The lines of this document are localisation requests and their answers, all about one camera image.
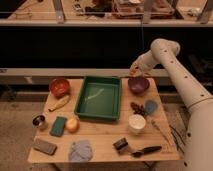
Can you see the grey rectangular block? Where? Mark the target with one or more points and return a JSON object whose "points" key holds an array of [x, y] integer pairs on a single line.
{"points": [[44, 146]]}

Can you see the black handled spatula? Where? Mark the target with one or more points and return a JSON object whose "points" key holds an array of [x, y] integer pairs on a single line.
{"points": [[146, 150]]}

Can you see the red bowl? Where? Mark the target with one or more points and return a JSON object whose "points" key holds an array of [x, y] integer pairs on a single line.
{"points": [[59, 87]]}

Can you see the dark red grapes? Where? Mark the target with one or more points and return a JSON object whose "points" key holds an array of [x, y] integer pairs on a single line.
{"points": [[138, 109]]}

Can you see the wooden table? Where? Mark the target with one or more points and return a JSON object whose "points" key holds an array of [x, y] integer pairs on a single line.
{"points": [[102, 134]]}

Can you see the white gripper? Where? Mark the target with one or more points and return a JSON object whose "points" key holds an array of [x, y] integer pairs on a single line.
{"points": [[142, 68]]}

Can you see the yellow red apple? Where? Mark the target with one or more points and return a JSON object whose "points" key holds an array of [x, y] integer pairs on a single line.
{"points": [[72, 125]]}

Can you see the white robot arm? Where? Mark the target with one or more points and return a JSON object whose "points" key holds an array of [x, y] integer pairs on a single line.
{"points": [[199, 102]]}

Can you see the metal fork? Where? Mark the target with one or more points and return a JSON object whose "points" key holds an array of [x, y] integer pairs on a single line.
{"points": [[163, 134]]}

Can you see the yellow banana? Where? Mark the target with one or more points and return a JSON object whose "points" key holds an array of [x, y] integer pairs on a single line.
{"points": [[60, 103]]}

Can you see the green sponge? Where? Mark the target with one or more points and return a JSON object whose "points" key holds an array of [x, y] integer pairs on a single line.
{"points": [[58, 127]]}

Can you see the purple bowl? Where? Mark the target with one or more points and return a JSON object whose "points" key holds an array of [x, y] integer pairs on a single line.
{"points": [[138, 85]]}

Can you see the white cup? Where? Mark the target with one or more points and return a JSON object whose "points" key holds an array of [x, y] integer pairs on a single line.
{"points": [[136, 123]]}

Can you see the green plastic tray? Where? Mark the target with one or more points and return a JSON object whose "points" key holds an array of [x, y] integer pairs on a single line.
{"points": [[99, 98]]}

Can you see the small black brush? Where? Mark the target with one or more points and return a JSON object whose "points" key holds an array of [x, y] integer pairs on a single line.
{"points": [[122, 146]]}

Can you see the small metal cup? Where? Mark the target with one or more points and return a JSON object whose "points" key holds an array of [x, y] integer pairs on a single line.
{"points": [[40, 122]]}

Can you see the grey blue cloth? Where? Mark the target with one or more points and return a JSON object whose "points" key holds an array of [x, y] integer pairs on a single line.
{"points": [[80, 151]]}

